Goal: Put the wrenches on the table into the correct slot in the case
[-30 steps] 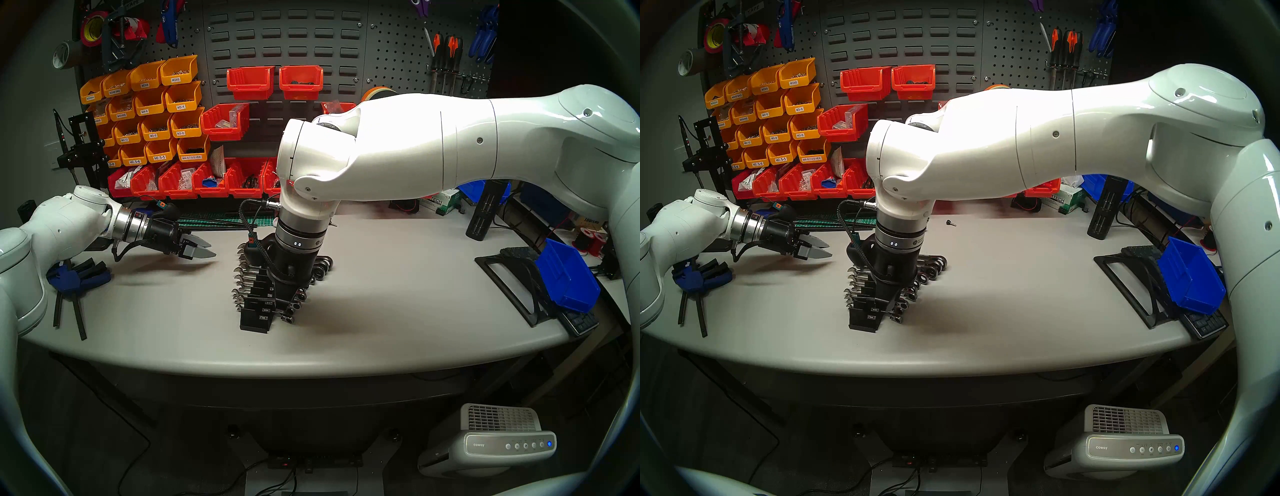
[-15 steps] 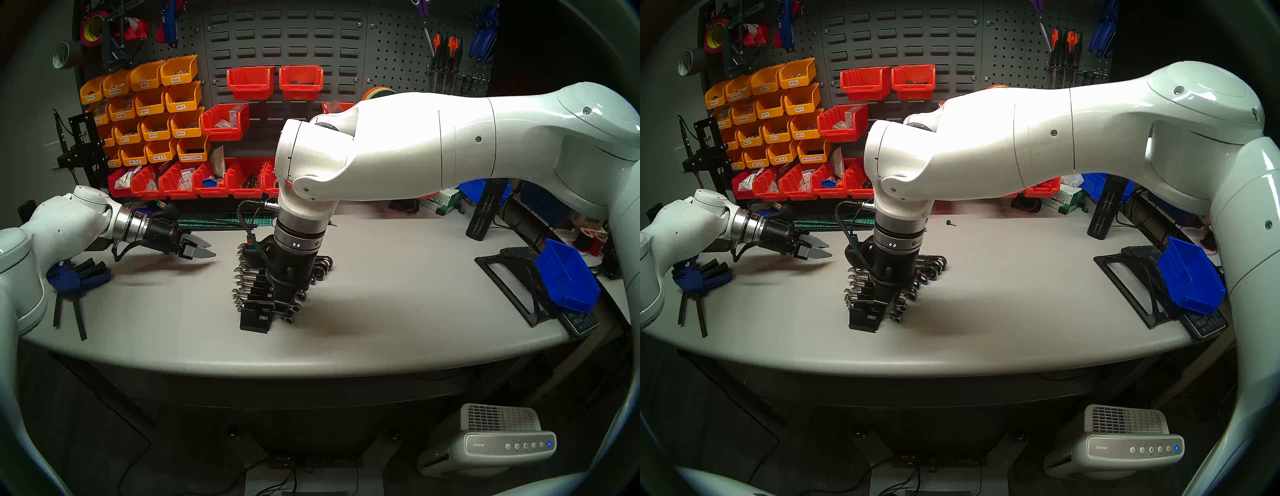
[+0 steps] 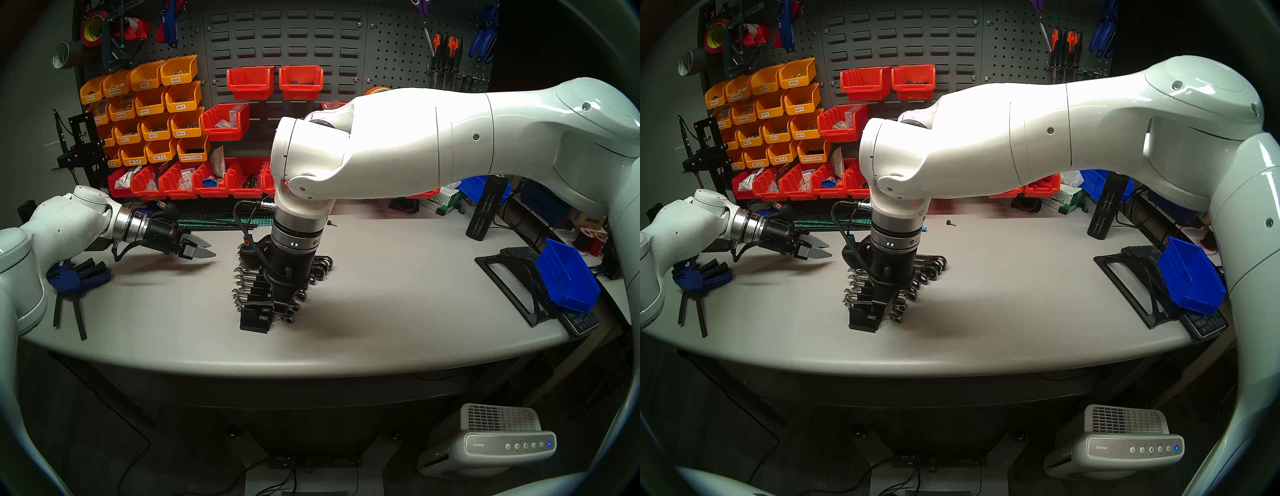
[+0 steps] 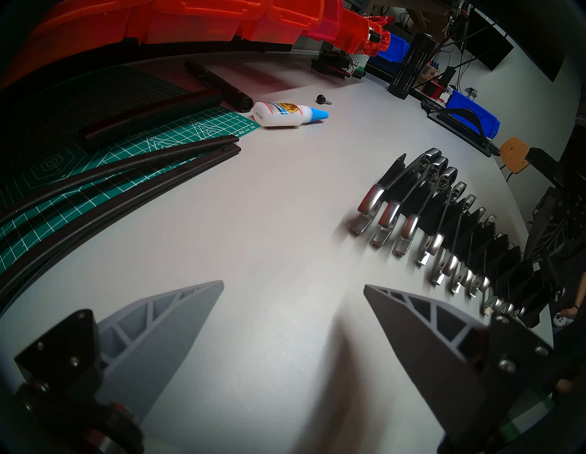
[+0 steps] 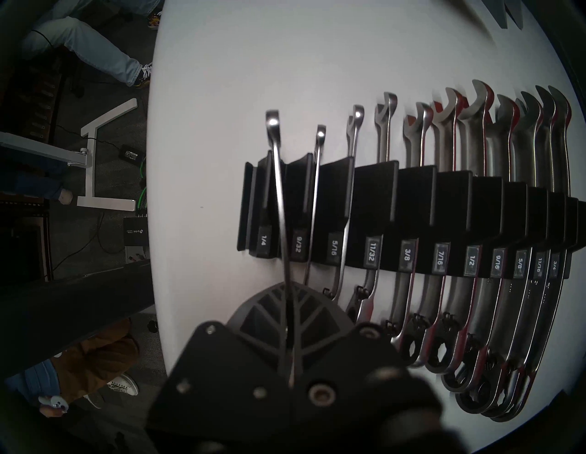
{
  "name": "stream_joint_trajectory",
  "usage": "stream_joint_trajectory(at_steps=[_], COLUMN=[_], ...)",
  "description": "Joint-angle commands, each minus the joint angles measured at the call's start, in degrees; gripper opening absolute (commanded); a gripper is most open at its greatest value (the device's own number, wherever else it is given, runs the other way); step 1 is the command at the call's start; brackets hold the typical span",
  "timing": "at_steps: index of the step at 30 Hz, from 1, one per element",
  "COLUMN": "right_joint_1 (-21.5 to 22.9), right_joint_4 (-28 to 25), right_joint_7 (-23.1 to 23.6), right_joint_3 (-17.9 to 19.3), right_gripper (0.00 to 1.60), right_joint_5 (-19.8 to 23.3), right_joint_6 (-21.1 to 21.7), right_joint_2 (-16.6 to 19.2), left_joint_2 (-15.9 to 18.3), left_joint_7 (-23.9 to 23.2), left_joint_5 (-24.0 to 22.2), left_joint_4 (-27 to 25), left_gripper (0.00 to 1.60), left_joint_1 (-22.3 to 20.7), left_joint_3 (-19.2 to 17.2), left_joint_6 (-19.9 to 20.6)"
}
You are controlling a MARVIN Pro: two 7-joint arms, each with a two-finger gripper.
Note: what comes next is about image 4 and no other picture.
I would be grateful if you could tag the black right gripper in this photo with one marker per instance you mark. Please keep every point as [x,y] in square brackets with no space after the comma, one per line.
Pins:
[565,206]

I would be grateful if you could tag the white glue bottle blue cap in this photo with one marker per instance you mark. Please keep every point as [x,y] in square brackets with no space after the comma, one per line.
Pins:
[284,114]

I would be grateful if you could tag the person in brown trousers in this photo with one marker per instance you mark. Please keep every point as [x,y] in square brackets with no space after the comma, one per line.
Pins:
[570,312]

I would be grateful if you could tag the wooden chair seat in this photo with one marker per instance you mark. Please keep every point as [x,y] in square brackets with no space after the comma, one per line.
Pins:
[512,153]

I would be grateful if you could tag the thin long black rod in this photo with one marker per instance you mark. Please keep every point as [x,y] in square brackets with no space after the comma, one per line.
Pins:
[137,190]
[137,162]

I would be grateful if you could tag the blue plastic storage bin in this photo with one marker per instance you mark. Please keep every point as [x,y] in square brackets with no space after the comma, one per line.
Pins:
[476,112]
[396,45]

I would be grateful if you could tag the black rectangular frame stand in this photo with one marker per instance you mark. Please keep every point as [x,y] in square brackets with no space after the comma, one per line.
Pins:
[462,130]

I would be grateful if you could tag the black computer monitor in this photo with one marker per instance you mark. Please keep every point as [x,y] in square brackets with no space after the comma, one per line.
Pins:
[540,36]

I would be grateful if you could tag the black marker pen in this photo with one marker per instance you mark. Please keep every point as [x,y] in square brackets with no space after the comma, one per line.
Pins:
[219,84]

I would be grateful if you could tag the green cutting mat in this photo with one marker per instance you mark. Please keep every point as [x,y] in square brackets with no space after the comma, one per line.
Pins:
[206,128]

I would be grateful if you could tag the black wrench holder case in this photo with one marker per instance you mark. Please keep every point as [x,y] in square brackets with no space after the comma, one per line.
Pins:
[485,247]

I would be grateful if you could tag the small black screw knob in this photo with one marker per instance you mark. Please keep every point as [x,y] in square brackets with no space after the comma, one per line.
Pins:
[322,99]

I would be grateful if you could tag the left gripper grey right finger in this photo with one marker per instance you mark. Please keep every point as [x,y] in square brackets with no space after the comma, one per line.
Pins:
[425,352]

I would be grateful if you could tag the green white Kimtech tissue box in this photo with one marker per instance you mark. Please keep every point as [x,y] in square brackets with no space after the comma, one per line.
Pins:
[357,62]

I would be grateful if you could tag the black cylinder bottle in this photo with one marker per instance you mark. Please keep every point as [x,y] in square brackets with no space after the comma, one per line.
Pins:
[412,64]

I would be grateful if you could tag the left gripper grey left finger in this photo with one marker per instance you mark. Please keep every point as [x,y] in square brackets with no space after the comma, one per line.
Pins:
[151,338]

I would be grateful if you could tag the silver ratcheting combination wrench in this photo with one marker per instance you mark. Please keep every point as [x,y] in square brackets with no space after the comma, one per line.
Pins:
[409,226]
[435,242]
[371,206]
[502,306]
[515,310]
[491,303]
[451,264]
[466,276]
[390,215]
[480,283]

